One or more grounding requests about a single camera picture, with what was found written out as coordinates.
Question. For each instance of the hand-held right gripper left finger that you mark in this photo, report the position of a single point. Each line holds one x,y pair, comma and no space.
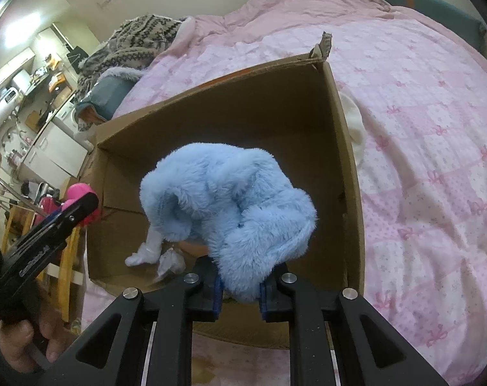
216,299

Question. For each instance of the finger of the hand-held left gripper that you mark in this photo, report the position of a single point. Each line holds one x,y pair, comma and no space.
76,209

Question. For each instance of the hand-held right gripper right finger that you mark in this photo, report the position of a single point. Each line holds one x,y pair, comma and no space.
264,299

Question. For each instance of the white doll legs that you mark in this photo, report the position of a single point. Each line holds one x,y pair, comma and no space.
144,254

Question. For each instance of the light blue fluffy garment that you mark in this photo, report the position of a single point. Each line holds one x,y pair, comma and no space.
227,209

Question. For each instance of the brown cardboard box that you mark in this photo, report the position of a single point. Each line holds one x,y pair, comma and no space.
267,100

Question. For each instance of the white soft cloth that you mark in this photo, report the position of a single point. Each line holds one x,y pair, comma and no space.
355,124

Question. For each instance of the person's left hand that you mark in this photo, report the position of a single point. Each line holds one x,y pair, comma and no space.
20,341

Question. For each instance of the pink plastic items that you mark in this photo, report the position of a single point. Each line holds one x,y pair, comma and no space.
48,205

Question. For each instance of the white kitchen cabinet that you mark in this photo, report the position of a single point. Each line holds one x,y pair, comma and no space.
54,152

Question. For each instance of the metal rod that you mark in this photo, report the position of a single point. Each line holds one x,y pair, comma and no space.
10,193

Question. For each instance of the white washing machine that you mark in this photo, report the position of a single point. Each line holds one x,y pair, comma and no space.
68,116

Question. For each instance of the grey-blue fluffy pillow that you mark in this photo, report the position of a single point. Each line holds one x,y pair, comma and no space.
106,92

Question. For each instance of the white kitchen appliance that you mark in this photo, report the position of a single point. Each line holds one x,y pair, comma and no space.
2,106

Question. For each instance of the orange bag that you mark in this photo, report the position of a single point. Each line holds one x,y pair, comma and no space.
55,82

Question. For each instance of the black hanging garment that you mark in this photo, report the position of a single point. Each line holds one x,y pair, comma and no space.
76,55

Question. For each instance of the patterned knit blanket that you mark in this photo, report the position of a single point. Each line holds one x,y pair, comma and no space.
138,36

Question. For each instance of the pink bow print quilt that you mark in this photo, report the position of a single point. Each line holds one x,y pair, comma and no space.
408,108

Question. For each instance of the teal headboard cushion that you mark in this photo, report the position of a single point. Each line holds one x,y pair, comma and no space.
440,4

